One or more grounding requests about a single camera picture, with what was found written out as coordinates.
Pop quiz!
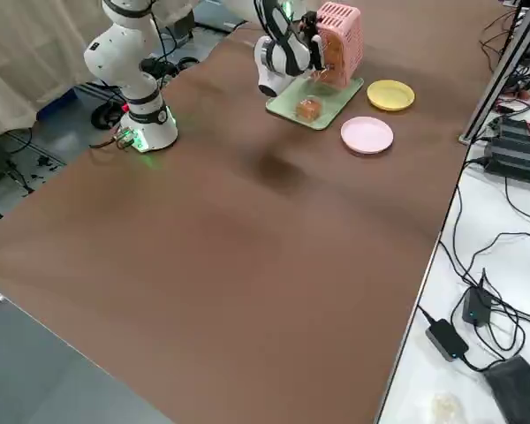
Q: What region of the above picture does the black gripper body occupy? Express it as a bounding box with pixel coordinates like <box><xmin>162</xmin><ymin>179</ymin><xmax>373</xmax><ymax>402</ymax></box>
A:
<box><xmin>299</xmin><ymin>11</ymin><xmax>322</xmax><ymax>50</ymax></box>

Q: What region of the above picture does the bread pack clear wrapper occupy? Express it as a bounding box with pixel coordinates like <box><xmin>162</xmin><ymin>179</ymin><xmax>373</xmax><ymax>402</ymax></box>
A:
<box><xmin>322</xmin><ymin>33</ymin><xmax>344</xmax><ymax>85</ymax></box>
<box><xmin>296</xmin><ymin>97</ymin><xmax>324</xmax><ymax>121</ymax></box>

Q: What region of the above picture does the small pink slatted basket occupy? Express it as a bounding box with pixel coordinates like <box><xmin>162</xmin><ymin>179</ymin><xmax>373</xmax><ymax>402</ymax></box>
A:
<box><xmin>315</xmin><ymin>1</ymin><xmax>364</xmax><ymax>88</ymax></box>

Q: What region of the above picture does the green rectangular tray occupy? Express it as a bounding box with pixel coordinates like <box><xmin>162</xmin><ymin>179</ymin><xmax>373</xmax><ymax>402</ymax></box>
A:
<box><xmin>265</xmin><ymin>77</ymin><xmax>365</xmax><ymax>132</ymax></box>

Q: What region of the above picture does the yellow round plate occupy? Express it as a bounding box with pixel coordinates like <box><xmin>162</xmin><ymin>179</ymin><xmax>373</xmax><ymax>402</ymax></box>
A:
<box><xmin>366</xmin><ymin>79</ymin><xmax>416</xmax><ymax>112</ymax></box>

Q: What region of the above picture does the white round plate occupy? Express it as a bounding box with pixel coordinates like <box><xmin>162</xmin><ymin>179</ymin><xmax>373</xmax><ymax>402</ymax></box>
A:
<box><xmin>340</xmin><ymin>116</ymin><xmax>395</xmax><ymax>156</ymax></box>

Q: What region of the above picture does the black power supply unit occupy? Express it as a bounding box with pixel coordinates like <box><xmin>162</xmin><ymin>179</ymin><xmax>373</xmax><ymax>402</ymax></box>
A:
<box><xmin>497</xmin><ymin>116</ymin><xmax>530</xmax><ymax>148</ymax></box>
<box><xmin>483</xmin><ymin>135</ymin><xmax>530</xmax><ymax>187</ymax></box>

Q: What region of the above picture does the beige curtain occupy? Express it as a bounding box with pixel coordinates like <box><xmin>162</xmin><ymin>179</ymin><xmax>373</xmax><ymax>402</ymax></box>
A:
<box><xmin>0</xmin><ymin>0</ymin><xmax>116</xmax><ymax>145</ymax></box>

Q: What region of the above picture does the black upright power adaptor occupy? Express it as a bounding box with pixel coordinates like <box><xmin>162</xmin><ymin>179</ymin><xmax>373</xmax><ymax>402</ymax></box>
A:
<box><xmin>462</xmin><ymin>282</ymin><xmax>494</xmax><ymax>329</ymax></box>

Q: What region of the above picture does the black flat power adaptor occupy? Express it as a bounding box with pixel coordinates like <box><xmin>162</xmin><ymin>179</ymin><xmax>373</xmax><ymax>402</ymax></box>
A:
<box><xmin>425</xmin><ymin>318</ymin><xmax>471</xmax><ymax>363</ymax></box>

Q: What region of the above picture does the pale round packet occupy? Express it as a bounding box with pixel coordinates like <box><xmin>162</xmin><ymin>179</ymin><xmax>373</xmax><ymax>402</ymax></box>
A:
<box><xmin>430</xmin><ymin>390</ymin><xmax>464</xmax><ymax>420</ymax></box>

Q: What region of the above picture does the black fabric pouch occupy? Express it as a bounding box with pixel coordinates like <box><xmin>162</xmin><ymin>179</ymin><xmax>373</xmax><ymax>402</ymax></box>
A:
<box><xmin>482</xmin><ymin>355</ymin><xmax>530</xmax><ymax>424</ymax></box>

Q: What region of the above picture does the aluminium frame post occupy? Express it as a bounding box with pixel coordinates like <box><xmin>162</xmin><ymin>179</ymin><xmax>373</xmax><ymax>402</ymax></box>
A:
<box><xmin>458</xmin><ymin>0</ymin><xmax>530</xmax><ymax>145</ymax></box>

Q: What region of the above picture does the black adaptor cable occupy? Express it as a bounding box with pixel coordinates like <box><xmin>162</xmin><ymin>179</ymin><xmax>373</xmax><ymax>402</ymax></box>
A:
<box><xmin>419</xmin><ymin>174</ymin><xmax>530</xmax><ymax>372</ymax></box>

